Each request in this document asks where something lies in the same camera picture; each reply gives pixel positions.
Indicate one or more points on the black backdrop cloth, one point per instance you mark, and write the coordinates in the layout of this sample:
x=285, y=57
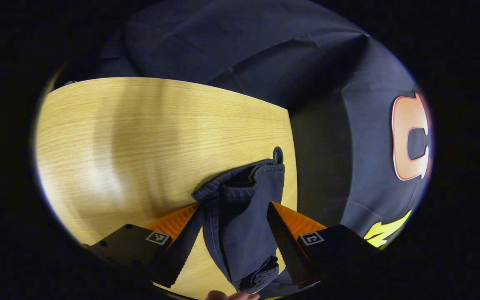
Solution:
x=244, y=50

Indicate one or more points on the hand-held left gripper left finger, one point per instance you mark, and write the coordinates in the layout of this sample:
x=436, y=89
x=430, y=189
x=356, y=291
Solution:
x=183, y=254

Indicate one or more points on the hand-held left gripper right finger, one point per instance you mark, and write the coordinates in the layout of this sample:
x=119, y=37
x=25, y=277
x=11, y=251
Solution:
x=286, y=250

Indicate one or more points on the dark blue jeans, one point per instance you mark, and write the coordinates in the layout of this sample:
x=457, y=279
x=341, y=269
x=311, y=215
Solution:
x=240, y=216

